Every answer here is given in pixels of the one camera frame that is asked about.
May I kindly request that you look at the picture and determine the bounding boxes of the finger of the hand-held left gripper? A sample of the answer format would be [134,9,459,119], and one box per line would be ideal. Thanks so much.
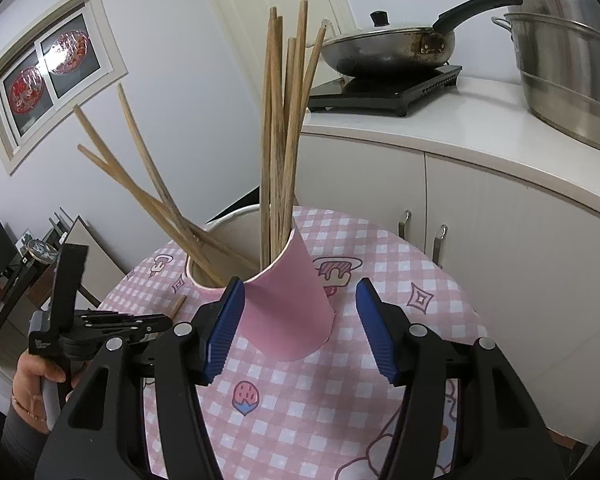
[79,311,140,322]
[82,314,174,344]

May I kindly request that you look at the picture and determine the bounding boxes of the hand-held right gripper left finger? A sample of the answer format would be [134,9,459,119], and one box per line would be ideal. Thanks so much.
[34,276,246,480]

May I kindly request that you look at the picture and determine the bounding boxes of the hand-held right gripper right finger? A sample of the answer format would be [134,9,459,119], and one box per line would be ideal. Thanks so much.
[355,277,565,480]

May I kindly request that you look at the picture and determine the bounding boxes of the pink cup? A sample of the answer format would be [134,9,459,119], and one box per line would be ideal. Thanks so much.
[185,227,337,362]

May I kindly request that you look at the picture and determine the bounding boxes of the bunch of wooden chopsticks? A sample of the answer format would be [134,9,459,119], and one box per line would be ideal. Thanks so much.
[73,1,328,288]

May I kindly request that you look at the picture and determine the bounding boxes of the person's left forearm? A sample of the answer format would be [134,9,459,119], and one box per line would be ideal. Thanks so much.
[0,400,51,480]

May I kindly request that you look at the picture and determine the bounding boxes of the person's left hand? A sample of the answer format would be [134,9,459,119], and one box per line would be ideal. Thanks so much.
[11,351,81,435]

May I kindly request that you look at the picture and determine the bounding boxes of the white leaning board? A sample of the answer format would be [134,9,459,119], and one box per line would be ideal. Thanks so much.
[62,215,128,311]

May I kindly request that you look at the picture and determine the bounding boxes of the round gold-rimmed clock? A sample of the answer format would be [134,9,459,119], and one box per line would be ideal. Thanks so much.
[24,240,61,263]

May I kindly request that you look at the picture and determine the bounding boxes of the dark low desk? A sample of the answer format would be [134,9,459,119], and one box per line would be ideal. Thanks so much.
[0,255,46,366]

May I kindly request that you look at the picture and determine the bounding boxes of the pink checked tablecloth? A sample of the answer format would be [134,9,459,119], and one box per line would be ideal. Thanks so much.
[82,205,491,480]

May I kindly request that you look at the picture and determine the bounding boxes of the white counter cabinet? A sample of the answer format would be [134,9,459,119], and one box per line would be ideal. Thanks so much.
[202,77,600,453]

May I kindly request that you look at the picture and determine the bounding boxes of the red window decoration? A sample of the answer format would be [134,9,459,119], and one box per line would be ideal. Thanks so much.
[9,66,47,116]
[50,30,90,77]

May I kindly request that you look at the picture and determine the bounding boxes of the white framed window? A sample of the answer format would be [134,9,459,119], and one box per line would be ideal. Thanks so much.
[0,0,129,177]

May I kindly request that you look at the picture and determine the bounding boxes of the black induction cooker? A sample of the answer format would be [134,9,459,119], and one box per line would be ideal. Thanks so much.
[307,64,464,118]

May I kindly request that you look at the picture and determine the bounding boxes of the wok lid with black knob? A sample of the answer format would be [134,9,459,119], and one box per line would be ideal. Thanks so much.
[325,10,433,46]

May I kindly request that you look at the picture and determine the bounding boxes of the large steel steamer pot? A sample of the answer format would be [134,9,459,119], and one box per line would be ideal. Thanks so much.
[490,0,600,155]

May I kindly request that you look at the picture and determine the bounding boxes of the white panel door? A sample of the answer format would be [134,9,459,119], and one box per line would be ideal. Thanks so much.
[200,0,358,111]

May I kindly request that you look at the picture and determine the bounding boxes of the steel wok with black handle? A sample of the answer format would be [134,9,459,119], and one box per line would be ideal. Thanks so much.
[320,0,523,77]

